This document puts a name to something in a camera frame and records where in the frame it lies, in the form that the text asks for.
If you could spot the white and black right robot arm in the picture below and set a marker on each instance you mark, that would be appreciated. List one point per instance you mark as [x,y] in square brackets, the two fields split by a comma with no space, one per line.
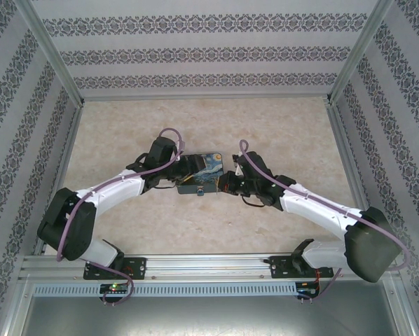
[311,207]

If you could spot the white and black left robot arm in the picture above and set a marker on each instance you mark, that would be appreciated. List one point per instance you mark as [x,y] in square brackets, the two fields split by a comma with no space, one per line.
[115,185]

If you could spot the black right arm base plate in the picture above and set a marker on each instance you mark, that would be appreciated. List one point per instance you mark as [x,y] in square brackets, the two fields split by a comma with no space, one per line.
[279,267]

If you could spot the aluminium frame post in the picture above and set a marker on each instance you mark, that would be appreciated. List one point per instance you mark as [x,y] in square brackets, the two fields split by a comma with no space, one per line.
[48,52]
[362,52]

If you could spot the circuit board with orange light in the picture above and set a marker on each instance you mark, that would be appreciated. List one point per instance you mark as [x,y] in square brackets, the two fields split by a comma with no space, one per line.
[307,288]

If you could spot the grey metal sheet panel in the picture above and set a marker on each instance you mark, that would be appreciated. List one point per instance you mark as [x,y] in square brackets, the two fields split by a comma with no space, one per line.
[209,316]

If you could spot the circuit board with green light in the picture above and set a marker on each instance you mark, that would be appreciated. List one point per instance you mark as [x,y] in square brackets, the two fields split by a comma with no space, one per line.
[115,287]

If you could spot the aluminium table side rail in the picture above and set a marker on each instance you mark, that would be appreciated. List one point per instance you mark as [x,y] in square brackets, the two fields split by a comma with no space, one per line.
[60,175]
[353,175]

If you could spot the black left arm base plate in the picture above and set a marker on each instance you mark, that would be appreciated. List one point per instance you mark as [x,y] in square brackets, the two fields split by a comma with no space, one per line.
[137,269]

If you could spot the long aluminium mounting rail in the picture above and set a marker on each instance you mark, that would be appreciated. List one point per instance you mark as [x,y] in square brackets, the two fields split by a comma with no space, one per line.
[209,266]

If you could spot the starry night painting tin box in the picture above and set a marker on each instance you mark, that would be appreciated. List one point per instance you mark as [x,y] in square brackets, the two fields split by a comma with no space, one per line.
[213,168]

